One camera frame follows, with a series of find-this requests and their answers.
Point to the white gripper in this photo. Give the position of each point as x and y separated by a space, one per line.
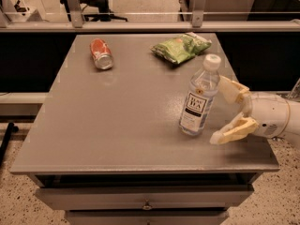
269 113

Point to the clear blue-labelled plastic bottle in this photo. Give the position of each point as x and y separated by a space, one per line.
202 90

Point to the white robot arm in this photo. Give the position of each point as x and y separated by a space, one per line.
291 132

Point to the green snack bag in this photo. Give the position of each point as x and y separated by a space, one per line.
178 50

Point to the grey drawer cabinet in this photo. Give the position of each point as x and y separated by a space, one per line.
106 147

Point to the red soda can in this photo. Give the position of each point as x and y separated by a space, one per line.
101 54

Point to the black office chair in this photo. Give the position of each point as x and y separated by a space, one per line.
98 0

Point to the black pole on floor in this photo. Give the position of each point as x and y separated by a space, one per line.
11 127

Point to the metal railing frame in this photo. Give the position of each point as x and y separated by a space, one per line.
152 15

